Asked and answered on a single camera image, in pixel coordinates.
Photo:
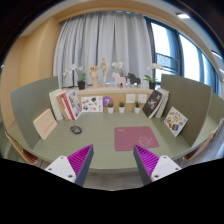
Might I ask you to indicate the white orchid pot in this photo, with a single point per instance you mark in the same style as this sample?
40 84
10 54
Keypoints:
151 80
77 76

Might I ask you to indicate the pink horse figurine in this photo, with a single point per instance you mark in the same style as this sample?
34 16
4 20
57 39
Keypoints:
119 80

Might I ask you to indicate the small potted plant left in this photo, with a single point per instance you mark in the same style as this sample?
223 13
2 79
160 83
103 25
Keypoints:
110 107

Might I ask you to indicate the purple round question sign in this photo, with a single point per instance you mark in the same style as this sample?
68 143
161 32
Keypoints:
107 100

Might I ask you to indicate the wooden shelf ledge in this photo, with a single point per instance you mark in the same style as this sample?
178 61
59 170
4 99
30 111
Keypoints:
118 94

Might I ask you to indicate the white wall socket left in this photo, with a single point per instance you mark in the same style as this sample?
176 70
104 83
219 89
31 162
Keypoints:
130 98

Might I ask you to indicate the grey curtain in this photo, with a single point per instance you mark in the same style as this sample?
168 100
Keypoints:
89 38

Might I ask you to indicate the small potted plant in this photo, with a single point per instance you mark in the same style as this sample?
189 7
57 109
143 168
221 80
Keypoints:
121 107
137 107
110 107

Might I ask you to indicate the wooden mannequin figure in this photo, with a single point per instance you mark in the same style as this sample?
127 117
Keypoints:
104 67

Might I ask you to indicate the white wall socket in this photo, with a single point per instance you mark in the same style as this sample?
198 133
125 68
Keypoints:
142 98
130 98

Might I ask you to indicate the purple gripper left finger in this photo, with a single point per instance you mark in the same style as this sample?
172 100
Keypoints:
73 168

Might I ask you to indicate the green left desk partition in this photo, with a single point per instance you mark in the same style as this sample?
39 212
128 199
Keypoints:
28 102

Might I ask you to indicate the light wooden board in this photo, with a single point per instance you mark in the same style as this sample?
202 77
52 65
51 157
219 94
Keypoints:
45 123

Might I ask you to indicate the wooden hand model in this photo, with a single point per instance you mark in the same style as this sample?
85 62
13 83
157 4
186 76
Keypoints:
93 71

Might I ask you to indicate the small potted plant middle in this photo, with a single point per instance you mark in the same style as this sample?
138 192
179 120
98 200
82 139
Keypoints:
121 107

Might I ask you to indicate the wooden chair right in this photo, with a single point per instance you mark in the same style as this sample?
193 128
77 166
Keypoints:
209 139

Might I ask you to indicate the wooden chair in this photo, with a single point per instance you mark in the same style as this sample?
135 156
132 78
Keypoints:
209 139
25 155

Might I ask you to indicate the black computer mouse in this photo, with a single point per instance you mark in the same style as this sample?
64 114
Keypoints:
76 129

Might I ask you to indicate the brown book left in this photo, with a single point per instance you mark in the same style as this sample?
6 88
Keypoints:
63 107

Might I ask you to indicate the black book right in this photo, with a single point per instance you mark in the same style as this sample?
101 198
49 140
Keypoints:
152 103

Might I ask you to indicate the white book behind black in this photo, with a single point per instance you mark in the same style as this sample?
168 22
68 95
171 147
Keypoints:
164 101

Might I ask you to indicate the white orchid left pot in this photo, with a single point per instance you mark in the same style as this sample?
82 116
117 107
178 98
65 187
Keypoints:
77 76

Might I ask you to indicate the green desk partition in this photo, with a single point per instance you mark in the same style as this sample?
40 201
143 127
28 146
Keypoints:
28 102
190 98

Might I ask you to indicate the white illustrated card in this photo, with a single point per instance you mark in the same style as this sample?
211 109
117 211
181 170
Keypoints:
92 104

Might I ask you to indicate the small potted plant right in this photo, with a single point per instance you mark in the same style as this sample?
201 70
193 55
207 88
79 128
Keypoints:
137 107

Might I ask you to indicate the wooden chair left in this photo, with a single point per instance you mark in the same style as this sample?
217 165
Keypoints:
25 155

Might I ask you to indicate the pink mouse pad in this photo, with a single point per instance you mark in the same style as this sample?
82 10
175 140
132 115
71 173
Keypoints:
125 138

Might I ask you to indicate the black horse figurine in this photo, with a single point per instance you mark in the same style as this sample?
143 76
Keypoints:
133 79

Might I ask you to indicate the white wall socket right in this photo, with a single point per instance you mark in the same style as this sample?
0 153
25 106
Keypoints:
142 98

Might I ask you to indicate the white orchid right pot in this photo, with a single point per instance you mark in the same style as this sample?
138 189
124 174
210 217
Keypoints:
151 80

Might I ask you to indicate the white book far left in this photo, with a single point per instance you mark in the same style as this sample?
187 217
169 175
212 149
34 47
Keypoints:
55 105

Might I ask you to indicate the green right desk partition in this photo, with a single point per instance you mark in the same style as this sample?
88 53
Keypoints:
190 98

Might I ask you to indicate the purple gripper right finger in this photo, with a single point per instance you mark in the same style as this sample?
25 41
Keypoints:
151 166

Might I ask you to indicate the red white book left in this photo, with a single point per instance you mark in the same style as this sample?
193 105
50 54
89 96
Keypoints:
73 104

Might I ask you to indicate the colourful sticker picture book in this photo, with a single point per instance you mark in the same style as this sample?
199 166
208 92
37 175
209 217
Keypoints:
175 121

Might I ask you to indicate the white orchid middle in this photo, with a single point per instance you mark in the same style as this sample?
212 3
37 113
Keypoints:
119 66

